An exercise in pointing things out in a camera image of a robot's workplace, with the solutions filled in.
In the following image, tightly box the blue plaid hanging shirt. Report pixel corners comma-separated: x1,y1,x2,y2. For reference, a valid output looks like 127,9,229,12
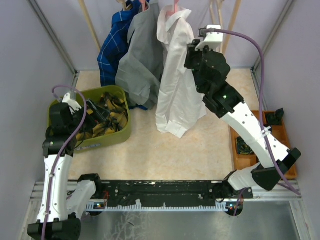
97,0,141,87

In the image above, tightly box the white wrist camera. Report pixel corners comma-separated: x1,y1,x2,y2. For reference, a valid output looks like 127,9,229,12
195,25,224,51
62,92,82,115

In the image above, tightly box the olive green plastic basket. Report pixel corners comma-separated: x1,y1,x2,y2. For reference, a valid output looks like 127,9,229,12
42,85,132,156

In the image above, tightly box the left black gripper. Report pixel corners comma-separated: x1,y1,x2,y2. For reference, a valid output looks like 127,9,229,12
68,98,111,136

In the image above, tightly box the dark rolled cloth in tray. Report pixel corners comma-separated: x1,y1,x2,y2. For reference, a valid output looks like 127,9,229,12
265,108,285,126

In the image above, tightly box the wooden clothes rack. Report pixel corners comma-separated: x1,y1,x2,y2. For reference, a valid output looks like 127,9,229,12
77,0,243,55

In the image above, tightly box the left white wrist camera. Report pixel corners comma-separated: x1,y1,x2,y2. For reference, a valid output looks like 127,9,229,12
62,92,82,115

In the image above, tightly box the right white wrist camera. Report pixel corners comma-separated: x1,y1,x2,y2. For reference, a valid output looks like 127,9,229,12
195,25,224,51

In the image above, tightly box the pink plastic hanger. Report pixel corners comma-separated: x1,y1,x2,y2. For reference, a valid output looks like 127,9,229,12
166,0,179,16

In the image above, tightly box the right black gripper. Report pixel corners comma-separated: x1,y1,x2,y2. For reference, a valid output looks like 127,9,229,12
183,39,215,94

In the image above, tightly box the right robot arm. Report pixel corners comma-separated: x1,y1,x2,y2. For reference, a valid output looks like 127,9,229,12
184,39,301,198

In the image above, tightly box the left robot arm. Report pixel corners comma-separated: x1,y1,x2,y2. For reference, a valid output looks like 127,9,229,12
27,98,109,240

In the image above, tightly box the wooden compartment tray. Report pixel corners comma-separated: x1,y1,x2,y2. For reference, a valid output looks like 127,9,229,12
229,109,298,180

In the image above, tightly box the grey hanging shirt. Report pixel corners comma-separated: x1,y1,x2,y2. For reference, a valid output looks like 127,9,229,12
115,0,164,110

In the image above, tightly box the light wooden hanger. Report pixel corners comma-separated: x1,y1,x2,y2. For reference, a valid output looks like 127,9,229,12
209,0,224,27

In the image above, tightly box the yellow plaid flannel shirt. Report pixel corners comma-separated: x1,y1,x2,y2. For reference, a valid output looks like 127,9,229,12
76,92,129,143

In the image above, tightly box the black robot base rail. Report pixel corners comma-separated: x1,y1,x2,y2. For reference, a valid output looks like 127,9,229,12
85,180,253,216

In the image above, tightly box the white shirt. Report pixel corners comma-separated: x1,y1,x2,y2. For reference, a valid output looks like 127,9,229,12
155,5,207,138

